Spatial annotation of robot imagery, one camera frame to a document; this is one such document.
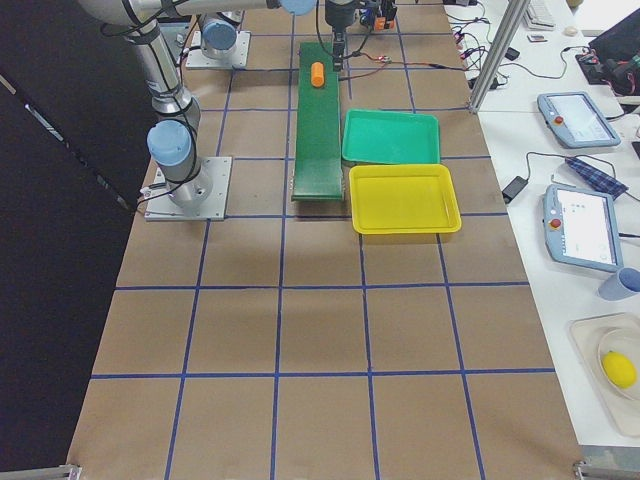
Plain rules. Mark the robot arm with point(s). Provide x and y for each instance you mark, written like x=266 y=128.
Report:
x=219 y=32
x=172 y=142

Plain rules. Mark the yellow lemon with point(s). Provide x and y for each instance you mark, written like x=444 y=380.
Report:
x=619 y=369

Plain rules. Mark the teach pendant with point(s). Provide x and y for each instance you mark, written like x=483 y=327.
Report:
x=580 y=228
x=576 y=121

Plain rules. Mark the green plastic tray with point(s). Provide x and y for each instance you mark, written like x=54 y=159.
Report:
x=390 y=138

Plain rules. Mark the blue plaid cloth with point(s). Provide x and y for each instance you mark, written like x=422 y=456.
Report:
x=597 y=179

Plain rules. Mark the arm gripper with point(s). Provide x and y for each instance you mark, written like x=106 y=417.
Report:
x=336 y=13

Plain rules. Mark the blue cup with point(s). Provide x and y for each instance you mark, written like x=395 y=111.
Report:
x=621 y=285

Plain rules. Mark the upper teach pendant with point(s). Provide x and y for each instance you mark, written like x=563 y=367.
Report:
x=576 y=121

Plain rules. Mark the plain orange cylinder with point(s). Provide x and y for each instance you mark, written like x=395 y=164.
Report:
x=317 y=74

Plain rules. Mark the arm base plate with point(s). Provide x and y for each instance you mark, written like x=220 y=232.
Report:
x=203 y=198
x=212 y=59

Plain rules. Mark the aluminium frame post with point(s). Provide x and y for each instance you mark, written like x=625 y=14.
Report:
x=507 y=28

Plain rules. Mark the black power adapter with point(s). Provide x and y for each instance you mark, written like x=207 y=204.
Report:
x=513 y=189

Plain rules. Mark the white plate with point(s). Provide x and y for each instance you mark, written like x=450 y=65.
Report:
x=626 y=342

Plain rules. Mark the green conveyor belt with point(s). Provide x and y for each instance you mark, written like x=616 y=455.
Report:
x=318 y=174

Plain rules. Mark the yellow plastic tray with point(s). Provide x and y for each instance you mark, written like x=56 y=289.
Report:
x=403 y=199

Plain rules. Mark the lower teach pendant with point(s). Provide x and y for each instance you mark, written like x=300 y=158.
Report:
x=580 y=228

